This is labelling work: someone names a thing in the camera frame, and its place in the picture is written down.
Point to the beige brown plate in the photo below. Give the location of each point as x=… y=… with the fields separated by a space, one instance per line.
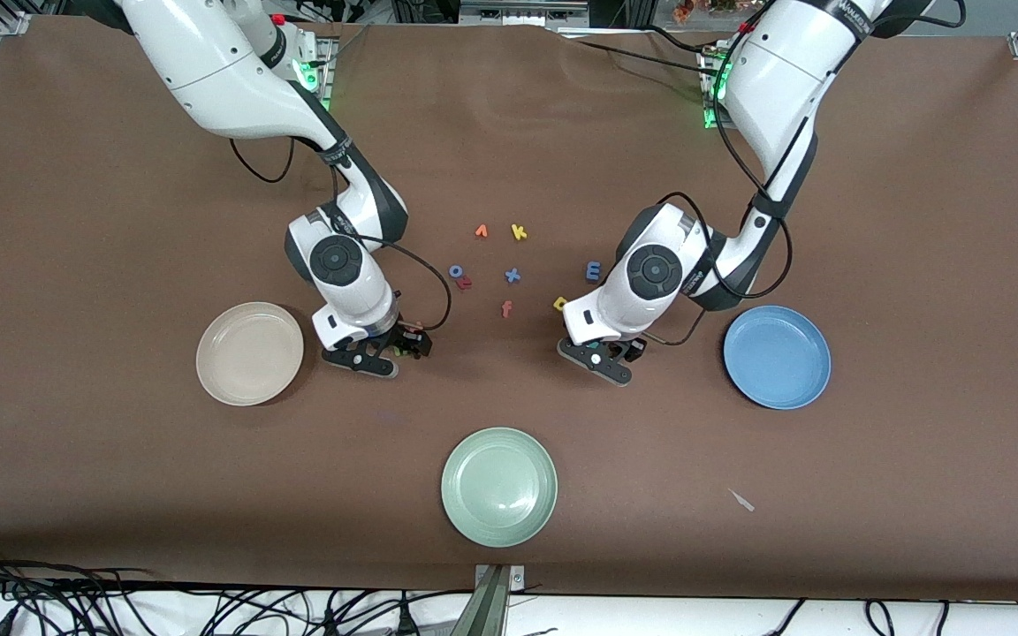
x=250 y=353

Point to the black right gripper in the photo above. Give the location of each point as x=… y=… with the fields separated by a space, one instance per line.
x=405 y=338

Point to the orange brown clutter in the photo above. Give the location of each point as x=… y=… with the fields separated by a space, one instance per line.
x=684 y=9

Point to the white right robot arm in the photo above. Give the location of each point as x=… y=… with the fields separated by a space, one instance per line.
x=208 y=71

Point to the small white paper scrap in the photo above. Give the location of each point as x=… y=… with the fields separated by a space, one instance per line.
x=743 y=502

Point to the pale green plate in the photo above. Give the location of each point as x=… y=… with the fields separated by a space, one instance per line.
x=499 y=488

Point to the grey metal mount bracket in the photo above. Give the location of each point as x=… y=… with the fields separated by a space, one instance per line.
x=491 y=609

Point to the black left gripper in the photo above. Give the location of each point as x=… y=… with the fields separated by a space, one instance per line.
x=634 y=347

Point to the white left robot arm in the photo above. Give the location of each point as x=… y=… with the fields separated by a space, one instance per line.
x=774 y=79

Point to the silver metal frame bar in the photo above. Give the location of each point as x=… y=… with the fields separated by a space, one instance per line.
x=518 y=12

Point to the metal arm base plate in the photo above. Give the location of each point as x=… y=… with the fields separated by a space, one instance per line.
x=325 y=88
x=709 y=122

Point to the brown table cover sheet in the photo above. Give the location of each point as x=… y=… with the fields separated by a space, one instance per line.
x=120 y=486

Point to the blue plate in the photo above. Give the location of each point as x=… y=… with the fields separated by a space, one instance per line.
x=777 y=358

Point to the blue foam letter m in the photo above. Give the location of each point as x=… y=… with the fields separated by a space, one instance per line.
x=593 y=271

